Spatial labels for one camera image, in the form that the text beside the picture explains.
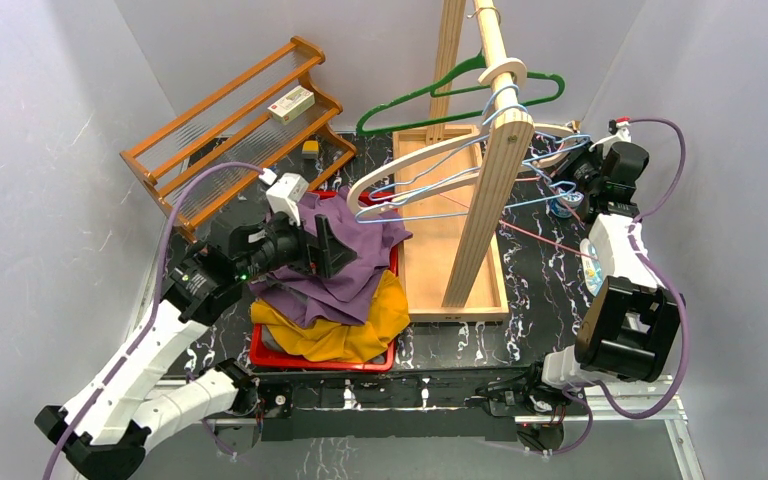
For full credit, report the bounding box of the mustard yellow garment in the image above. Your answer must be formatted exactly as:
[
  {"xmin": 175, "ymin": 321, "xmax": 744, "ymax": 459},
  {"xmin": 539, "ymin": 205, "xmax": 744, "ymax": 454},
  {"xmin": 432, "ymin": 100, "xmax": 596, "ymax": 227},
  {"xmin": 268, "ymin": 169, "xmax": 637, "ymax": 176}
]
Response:
[{"xmin": 250, "ymin": 270, "xmax": 410, "ymax": 364}]

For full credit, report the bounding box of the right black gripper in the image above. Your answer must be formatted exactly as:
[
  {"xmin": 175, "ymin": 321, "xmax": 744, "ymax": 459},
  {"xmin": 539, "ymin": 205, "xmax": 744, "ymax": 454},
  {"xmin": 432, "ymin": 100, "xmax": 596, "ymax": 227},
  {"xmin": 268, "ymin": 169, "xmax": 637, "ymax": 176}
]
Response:
[{"xmin": 536, "ymin": 138, "xmax": 606, "ymax": 196}]

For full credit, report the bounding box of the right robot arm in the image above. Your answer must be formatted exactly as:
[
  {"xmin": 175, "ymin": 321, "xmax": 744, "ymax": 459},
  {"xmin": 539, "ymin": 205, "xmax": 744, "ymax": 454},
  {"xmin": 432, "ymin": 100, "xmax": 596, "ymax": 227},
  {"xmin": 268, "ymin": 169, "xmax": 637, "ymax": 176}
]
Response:
[{"xmin": 523, "ymin": 141, "xmax": 680, "ymax": 414}]

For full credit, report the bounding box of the green hanger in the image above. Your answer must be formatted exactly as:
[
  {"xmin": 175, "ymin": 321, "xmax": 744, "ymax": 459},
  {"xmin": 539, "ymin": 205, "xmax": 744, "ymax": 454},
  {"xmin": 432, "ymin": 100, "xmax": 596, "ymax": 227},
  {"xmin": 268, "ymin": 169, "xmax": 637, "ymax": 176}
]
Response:
[{"xmin": 355, "ymin": 51, "xmax": 567, "ymax": 139}]

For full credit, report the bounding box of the round blue white tin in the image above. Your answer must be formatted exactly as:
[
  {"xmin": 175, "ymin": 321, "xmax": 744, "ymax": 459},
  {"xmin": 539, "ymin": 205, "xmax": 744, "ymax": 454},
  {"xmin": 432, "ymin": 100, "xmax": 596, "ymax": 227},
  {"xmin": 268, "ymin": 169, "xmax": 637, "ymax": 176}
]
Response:
[{"xmin": 548, "ymin": 191, "xmax": 585, "ymax": 219}]

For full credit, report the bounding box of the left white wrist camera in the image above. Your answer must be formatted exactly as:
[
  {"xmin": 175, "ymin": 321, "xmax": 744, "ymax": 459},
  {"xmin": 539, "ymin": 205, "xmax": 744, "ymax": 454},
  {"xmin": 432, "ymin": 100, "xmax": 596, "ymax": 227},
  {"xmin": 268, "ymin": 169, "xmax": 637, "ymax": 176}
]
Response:
[{"xmin": 259, "ymin": 168, "xmax": 309, "ymax": 226}]

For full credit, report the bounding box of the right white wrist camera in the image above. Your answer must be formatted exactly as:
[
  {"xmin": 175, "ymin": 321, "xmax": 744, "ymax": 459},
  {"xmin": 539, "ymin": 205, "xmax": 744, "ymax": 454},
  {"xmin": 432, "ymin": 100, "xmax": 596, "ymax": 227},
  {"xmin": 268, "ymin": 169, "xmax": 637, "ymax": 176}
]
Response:
[{"xmin": 589, "ymin": 116, "xmax": 632, "ymax": 151}]

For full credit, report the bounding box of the wooden clothes rack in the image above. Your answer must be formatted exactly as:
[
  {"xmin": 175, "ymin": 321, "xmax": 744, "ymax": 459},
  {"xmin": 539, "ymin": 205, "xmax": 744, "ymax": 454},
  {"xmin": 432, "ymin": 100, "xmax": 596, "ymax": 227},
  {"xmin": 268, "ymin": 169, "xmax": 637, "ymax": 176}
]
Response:
[{"xmin": 391, "ymin": 1, "xmax": 535, "ymax": 323}]

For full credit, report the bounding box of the black metal base frame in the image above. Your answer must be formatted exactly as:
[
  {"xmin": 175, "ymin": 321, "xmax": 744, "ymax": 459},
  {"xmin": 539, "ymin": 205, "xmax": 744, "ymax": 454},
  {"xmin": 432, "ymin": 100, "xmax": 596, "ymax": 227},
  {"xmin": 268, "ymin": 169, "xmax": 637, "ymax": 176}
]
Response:
[{"xmin": 125, "ymin": 360, "xmax": 690, "ymax": 458}]

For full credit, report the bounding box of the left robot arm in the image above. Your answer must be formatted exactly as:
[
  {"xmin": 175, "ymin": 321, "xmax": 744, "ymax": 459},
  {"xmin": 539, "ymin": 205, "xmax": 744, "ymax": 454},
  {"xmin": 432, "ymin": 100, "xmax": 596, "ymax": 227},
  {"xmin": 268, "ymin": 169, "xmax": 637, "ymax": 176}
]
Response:
[{"xmin": 35, "ymin": 209, "xmax": 357, "ymax": 479}]

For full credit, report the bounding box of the small yellow black object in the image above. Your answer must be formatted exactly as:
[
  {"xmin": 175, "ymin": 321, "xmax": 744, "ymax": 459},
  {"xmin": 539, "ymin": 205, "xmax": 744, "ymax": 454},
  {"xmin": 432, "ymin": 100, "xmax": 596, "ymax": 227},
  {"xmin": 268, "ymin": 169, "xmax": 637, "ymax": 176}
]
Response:
[{"xmin": 301, "ymin": 140, "xmax": 320, "ymax": 160}]

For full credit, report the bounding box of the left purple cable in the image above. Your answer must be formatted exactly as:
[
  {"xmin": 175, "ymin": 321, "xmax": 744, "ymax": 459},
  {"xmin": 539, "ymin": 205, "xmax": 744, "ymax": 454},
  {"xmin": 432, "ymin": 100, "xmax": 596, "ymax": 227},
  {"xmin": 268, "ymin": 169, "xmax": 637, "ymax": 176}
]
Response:
[{"xmin": 40, "ymin": 162, "xmax": 279, "ymax": 480}]

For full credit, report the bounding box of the pink wire hanger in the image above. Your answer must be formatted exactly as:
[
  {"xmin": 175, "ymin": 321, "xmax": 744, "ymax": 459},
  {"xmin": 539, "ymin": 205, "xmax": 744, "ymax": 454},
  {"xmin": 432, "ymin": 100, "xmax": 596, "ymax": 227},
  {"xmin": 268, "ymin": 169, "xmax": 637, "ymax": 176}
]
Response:
[{"xmin": 436, "ymin": 168, "xmax": 601, "ymax": 261}]

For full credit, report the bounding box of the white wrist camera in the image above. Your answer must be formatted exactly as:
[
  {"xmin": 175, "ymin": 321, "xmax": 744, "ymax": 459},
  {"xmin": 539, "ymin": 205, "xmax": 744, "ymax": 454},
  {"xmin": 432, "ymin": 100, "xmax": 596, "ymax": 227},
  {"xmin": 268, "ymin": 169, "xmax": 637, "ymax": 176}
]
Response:
[
  {"xmin": 259, "ymin": 168, "xmax": 309, "ymax": 226},
  {"xmin": 589, "ymin": 116, "xmax": 632, "ymax": 151}
]

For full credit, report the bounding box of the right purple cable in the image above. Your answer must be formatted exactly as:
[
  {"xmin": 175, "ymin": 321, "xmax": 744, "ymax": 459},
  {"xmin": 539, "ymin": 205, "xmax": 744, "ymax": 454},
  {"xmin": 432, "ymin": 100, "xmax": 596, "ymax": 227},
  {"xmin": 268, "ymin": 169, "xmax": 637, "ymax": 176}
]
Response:
[{"xmin": 552, "ymin": 117, "xmax": 691, "ymax": 458}]

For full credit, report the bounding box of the purple cable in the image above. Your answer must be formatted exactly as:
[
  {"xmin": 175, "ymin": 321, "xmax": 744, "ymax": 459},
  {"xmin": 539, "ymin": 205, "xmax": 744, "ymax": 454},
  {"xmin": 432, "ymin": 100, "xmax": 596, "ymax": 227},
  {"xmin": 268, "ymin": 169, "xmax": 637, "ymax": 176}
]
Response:
[
  {"xmin": 40, "ymin": 162, "xmax": 279, "ymax": 480},
  {"xmin": 552, "ymin": 117, "xmax": 691, "ymax": 458}
]

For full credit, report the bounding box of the red plastic tray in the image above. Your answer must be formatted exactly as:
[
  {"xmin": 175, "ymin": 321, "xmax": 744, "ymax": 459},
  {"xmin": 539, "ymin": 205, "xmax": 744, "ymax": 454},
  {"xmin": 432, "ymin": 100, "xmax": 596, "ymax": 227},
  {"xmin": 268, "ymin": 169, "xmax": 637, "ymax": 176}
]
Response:
[{"xmin": 250, "ymin": 189, "xmax": 411, "ymax": 371}]

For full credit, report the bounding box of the small white box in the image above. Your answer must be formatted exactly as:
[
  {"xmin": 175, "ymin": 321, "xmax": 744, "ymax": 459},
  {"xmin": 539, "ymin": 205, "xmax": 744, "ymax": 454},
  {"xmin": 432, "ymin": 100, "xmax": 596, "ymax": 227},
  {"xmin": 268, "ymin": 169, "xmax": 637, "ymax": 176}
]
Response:
[{"xmin": 268, "ymin": 85, "xmax": 315, "ymax": 125}]

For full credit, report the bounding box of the beige plastic hanger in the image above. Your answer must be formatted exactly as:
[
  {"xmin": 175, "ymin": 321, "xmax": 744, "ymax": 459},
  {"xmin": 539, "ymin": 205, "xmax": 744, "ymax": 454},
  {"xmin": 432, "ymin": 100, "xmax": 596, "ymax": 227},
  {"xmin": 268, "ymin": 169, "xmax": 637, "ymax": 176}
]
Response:
[{"xmin": 346, "ymin": 56, "xmax": 591, "ymax": 215}]

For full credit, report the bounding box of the purple garment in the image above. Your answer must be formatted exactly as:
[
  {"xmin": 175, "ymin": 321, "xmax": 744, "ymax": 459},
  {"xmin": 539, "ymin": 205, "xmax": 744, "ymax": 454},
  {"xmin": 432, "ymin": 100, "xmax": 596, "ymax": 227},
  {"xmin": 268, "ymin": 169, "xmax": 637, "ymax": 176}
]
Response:
[{"xmin": 248, "ymin": 186, "xmax": 415, "ymax": 329}]

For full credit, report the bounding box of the orange wooden shoe rack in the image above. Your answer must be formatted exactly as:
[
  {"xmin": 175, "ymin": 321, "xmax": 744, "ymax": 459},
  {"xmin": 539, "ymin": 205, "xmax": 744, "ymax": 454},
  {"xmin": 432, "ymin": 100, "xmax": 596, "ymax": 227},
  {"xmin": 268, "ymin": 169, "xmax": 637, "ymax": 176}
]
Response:
[{"xmin": 120, "ymin": 36, "xmax": 357, "ymax": 240}]

